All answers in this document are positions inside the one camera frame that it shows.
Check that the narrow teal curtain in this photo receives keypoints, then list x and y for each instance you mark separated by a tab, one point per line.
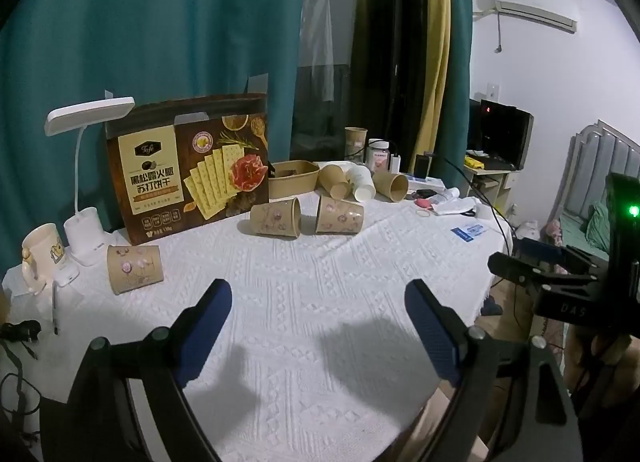
459	16

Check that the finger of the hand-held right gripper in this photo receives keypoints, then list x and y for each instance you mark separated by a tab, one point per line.
545	249
515	269

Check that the pink plush toy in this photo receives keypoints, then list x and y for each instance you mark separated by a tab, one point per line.
553	232

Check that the pink small object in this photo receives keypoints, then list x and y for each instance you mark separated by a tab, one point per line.
424	202

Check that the cream cartoon mug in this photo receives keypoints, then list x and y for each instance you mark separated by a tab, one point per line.
42	254

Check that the white paper cup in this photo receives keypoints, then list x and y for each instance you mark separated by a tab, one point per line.
362	181

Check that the white plastic bag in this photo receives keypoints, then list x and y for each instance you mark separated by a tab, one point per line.
455	204

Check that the plain brown paper cup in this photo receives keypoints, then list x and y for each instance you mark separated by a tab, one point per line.
391	185
334	180

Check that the white air conditioner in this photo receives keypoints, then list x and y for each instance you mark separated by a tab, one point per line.
530	9

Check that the clear jar with pink contents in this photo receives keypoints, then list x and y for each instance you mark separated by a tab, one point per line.
377	152

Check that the silver pen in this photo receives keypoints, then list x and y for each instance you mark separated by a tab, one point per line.
54	307

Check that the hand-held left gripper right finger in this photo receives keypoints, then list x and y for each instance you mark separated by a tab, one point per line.
432	332

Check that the grey padded bed headboard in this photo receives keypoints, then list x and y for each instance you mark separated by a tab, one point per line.
595	161

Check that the white wall socket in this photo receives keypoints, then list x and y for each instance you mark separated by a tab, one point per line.
492	91

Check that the white power adapter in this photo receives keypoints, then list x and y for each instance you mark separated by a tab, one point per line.
395	162

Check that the yellow curtain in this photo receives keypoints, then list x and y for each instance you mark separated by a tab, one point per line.
437	41

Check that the blue and white card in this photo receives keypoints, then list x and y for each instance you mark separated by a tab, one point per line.
472	231

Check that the green pillow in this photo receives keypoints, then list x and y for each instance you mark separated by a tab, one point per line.
597	224

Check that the tall brown paper cup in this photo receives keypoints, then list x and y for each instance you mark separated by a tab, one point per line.
355	143

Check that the brown paper bowl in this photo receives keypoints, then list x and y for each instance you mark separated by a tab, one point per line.
294	179

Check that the rubber band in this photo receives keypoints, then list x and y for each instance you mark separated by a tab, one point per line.
423	213

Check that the black monitor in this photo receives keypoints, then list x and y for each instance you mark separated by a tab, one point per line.
502	134

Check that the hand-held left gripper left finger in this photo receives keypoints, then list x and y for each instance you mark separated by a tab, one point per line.
205	332

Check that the small light wooden desk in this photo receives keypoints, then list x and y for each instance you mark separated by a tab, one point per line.
492	181

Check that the black power bank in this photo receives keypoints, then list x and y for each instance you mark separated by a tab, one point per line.
422	165

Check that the dark glass window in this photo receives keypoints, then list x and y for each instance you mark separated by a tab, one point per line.
340	41

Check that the floral brown paper cup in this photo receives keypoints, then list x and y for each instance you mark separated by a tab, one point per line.
339	215
276	217
134	268

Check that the person's right hand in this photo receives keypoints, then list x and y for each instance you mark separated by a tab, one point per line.
577	357

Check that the white desk lamp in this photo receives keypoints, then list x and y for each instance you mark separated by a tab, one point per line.
82	181

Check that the brown cracker box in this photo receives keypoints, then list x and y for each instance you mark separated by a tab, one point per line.
190	166

